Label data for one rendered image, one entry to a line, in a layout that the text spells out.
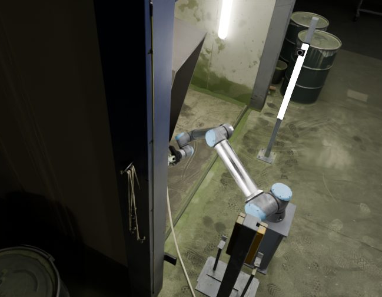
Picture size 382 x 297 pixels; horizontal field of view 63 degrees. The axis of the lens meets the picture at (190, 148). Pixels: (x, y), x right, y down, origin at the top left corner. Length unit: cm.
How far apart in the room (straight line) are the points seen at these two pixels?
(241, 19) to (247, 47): 34
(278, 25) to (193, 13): 106
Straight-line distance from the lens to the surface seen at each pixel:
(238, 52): 418
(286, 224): 249
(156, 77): 111
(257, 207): 218
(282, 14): 388
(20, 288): 201
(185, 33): 229
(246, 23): 402
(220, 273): 200
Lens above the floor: 260
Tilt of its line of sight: 44 degrees down
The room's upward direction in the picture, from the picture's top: 6 degrees clockwise
